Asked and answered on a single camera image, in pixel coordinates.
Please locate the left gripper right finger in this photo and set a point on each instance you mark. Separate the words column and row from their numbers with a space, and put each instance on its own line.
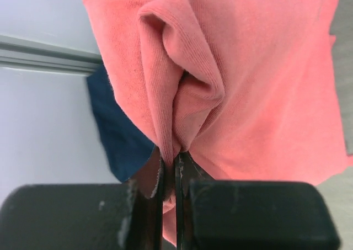
column 229, row 214

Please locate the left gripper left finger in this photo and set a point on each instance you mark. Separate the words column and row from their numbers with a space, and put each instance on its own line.
column 87, row 216

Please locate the pink t shirt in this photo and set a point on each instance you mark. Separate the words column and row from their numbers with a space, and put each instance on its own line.
column 245, row 86

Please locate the navy folded t shirt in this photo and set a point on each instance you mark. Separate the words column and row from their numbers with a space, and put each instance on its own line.
column 127, row 149

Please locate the left aluminium corner post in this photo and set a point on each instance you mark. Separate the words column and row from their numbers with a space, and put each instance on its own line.
column 21, row 54

